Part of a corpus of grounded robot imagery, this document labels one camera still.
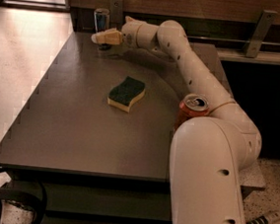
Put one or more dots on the white power strip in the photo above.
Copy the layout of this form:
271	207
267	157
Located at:
269	217

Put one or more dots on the blue silver redbull can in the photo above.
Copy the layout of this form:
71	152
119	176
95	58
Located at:
101	17

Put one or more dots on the right metal bracket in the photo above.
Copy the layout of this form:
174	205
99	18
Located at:
263	25

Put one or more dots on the metal bracket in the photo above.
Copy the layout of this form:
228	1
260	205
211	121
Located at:
116	13
263	25

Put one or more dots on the red coca-cola can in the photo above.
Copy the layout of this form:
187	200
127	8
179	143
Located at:
191	106

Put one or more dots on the grey drawer cabinet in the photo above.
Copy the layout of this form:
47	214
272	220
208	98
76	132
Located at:
92	184

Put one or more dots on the green yellow sponge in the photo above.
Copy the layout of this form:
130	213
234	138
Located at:
126	94

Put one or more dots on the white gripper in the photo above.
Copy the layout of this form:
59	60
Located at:
130	33

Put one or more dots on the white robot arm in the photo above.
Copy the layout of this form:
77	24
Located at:
207	151

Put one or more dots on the left metal bracket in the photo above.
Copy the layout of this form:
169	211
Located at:
116	13

